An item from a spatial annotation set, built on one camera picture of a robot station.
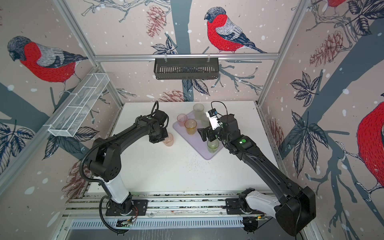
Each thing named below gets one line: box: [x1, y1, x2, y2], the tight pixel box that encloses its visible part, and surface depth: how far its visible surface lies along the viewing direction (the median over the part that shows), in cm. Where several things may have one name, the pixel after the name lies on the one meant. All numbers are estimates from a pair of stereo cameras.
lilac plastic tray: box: [173, 111, 224, 160], surface depth 103 cm
